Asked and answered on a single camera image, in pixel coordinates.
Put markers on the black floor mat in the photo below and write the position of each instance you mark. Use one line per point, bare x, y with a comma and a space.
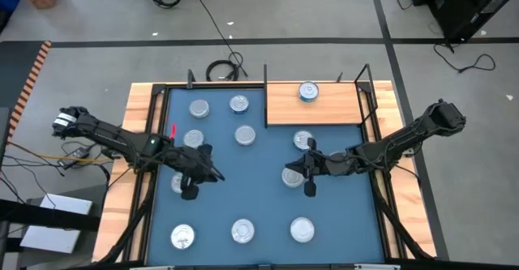
14, 71

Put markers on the blue label seafood can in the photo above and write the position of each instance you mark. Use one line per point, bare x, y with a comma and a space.
300, 140
243, 231
239, 104
176, 182

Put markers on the blue table mat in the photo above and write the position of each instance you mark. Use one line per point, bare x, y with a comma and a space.
259, 205

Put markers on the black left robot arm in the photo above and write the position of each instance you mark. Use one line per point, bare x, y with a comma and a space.
109, 134

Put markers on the black metal shelf frame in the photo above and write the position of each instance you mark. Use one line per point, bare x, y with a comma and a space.
265, 99

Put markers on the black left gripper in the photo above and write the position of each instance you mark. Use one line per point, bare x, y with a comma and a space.
190, 164

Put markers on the wooden shelf board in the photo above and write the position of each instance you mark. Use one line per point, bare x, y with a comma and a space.
284, 108

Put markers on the black computer tower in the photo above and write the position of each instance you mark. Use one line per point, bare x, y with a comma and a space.
474, 6

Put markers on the black table frame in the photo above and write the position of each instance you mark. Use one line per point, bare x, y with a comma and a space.
211, 85

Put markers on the silver seafood can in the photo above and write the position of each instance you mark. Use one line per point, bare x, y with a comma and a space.
182, 236

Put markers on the white flat box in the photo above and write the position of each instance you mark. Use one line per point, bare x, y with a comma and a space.
57, 221

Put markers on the black power adapter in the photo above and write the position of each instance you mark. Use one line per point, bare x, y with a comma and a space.
77, 154

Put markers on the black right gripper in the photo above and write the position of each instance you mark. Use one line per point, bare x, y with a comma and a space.
334, 164

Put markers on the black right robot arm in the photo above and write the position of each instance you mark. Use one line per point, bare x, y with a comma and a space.
405, 140

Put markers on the green white label seafood can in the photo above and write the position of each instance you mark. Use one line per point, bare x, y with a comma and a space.
199, 108
302, 229
291, 181
245, 135

